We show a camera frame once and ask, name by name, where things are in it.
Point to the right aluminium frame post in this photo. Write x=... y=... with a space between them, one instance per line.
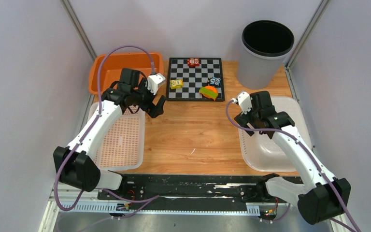
x=300 y=62

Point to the red toy block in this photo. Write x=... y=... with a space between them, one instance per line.
x=193 y=62

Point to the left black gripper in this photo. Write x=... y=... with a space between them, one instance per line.
x=149 y=107

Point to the yellow toy block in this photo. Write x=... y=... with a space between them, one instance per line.
x=176 y=84

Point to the orange green toy burger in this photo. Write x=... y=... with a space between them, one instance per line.
x=209 y=92

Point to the orange plastic tub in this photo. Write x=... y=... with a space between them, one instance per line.
x=113 y=66

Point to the aluminium frame post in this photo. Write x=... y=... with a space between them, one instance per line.
x=300 y=62
x=78 y=27

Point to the white perforated basket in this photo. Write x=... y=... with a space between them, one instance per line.
x=116 y=142

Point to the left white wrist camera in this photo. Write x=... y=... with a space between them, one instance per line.
x=154 y=82

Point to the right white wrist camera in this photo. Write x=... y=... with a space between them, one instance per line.
x=244 y=102

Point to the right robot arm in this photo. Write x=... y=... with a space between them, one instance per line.
x=321 y=195

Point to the left aluminium frame post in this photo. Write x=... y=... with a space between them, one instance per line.
x=78 y=27

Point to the grey bin black liner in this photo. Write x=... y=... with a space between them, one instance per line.
x=265 y=45

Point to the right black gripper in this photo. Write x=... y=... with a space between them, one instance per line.
x=243 y=119

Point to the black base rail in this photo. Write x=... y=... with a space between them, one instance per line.
x=177 y=194

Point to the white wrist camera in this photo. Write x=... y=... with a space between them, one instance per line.
x=244 y=102
x=154 y=82

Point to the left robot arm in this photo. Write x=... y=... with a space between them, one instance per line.
x=74 y=163

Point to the blue toy block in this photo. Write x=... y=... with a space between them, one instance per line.
x=214 y=81

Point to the black white chessboard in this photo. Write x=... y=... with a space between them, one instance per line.
x=194 y=79

